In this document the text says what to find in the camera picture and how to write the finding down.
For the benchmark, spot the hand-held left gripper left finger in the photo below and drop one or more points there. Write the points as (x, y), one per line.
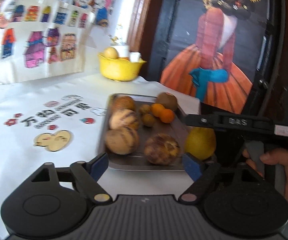
(101, 163)

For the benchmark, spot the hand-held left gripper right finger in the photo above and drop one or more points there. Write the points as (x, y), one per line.
(191, 166)

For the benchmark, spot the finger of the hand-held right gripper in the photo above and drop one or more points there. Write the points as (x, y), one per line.
(198, 121)

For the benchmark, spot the yellow-green pear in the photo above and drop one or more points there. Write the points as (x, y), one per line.
(200, 143)

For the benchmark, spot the metal baking tray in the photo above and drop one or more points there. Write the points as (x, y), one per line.
(173, 135)

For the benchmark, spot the tan striped pepino melon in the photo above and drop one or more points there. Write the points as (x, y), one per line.
(121, 141)

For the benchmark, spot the orange mandarin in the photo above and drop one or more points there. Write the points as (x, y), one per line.
(124, 58)
(157, 110)
(167, 115)

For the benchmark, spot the purple striped pepino melon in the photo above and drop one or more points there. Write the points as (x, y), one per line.
(161, 150)

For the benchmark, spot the brown kiwi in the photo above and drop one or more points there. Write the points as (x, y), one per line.
(167, 101)

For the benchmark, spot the cream striped pepino melon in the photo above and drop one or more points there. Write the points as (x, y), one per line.
(124, 120)

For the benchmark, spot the small brown longan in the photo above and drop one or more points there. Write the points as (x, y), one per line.
(148, 119)
(145, 109)

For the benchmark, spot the painted girl door poster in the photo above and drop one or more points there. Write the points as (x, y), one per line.
(216, 55)

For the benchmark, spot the small white box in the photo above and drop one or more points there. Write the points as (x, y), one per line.
(135, 57)

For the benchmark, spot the white printed tablecloth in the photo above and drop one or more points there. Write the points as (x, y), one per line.
(34, 100)

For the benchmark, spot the yellow plastic bowl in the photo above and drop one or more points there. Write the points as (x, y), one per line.
(120, 68)

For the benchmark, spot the black door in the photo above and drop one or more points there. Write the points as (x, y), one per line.
(178, 17)

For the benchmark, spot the pale yellow pear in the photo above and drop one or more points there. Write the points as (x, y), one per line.
(111, 53)

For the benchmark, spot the yellow flower sprig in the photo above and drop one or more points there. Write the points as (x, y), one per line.
(116, 36)

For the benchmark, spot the coloured houses drawing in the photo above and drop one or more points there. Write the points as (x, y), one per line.
(41, 42)

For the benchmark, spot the coloured cartoon figures drawing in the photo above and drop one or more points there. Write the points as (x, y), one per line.
(94, 0)

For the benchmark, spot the brown wooden door frame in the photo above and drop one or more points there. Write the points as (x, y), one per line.
(144, 30)

